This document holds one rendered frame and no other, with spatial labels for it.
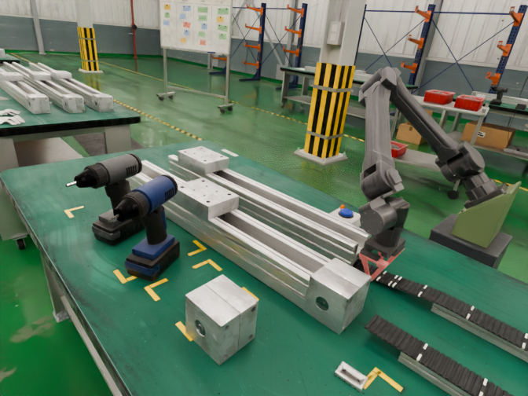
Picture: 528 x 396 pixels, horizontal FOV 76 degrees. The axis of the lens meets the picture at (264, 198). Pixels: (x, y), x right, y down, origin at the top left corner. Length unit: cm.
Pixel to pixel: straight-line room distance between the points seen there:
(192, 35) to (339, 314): 623
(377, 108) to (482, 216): 48
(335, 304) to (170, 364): 33
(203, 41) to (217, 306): 607
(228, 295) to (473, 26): 829
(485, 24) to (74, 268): 835
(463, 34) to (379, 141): 782
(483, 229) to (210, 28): 574
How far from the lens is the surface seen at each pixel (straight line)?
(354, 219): 105
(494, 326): 88
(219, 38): 633
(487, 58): 853
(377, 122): 94
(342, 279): 73
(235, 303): 63
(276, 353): 69
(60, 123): 221
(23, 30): 1566
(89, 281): 87
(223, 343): 63
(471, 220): 124
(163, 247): 83
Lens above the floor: 131
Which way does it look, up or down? 26 degrees down
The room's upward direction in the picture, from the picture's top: 6 degrees clockwise
